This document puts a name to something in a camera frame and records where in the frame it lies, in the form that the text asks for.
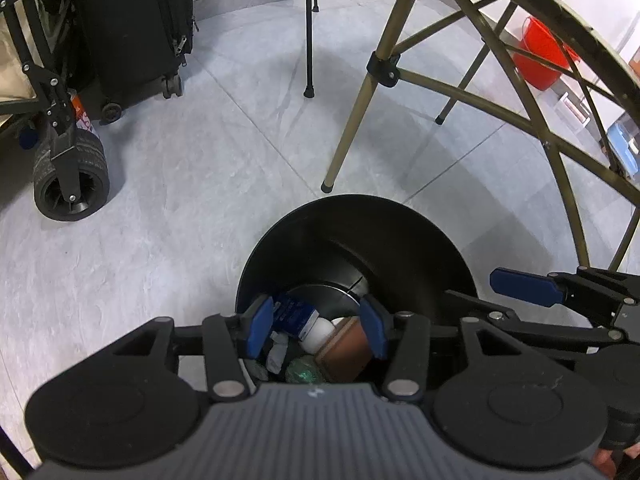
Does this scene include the red bucket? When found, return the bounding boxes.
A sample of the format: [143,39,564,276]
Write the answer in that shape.
[514,16,583,92]

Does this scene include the red white can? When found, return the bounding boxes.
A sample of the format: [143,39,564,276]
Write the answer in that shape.
[70,89,99,135]

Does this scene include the black trash bin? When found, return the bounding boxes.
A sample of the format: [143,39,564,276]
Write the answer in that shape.
[235,194,478,391]

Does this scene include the light blue plastic box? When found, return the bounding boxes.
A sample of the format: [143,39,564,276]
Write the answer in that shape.
[606,115,640,181]

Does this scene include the brown box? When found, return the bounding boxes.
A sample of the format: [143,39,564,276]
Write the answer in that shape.
[315,316,374,383]

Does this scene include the beige folding wagon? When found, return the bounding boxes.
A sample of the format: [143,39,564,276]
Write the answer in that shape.
[0,0,111,222]

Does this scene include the person's right hand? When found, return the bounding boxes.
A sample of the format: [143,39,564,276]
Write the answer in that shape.
[596,447,628,480]

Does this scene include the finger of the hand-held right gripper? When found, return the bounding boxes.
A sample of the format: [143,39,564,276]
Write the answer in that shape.
[444,290,608,356]
[490,266,640,328]

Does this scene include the white tissue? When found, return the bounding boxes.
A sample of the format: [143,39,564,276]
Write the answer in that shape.
[265,332,291,381]

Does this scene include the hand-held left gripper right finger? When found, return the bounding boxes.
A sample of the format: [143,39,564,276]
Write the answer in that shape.
[359,294,576,402]

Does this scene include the blue and white box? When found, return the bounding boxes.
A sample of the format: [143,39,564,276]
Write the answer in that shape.
[272,294,321,338]

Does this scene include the black camera tripod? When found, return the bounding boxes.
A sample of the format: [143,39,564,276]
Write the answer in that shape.
[302,0,321,98]

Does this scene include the black suitcase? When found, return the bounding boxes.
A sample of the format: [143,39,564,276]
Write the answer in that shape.
[67,0,197,123]

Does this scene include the folding camping table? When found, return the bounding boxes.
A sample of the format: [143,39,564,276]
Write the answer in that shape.
[320,0,640,273]

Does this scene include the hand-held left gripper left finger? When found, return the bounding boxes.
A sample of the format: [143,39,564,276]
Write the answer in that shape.
[87,295,276,402]

